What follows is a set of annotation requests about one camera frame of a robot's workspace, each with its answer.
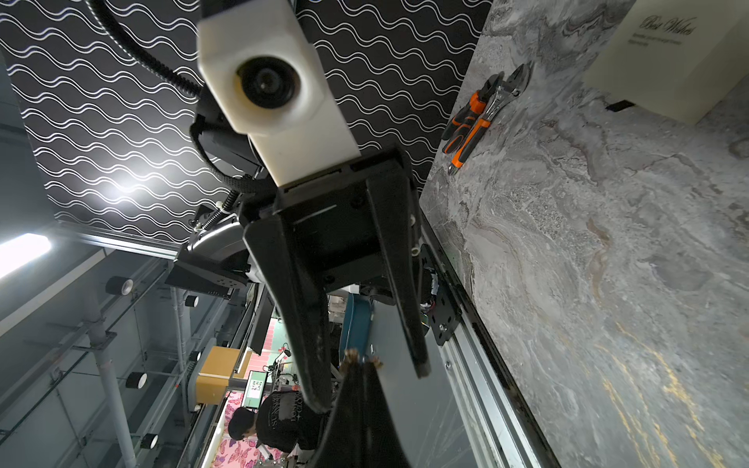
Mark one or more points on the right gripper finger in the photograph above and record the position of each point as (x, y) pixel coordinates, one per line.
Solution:
(360, 432)

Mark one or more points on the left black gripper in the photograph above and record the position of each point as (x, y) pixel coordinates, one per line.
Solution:
(347, 225)

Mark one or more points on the cream jewelry box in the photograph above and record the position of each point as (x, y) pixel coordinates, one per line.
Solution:
(675, 58)

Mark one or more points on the gold earring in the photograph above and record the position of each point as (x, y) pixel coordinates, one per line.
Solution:
(352, 357)

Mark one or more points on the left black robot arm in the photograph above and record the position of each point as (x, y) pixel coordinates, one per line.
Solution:
(219, 261)

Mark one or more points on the orange black pliers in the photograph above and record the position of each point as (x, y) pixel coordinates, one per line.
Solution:
(462, 122)

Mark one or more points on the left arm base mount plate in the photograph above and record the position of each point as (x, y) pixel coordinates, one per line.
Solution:
(440, 305)

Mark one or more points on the aluminium front rail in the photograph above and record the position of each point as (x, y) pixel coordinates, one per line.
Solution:
(500, 426)

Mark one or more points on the orange handled adjustable wrench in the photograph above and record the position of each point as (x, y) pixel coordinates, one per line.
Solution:
(510, 89)

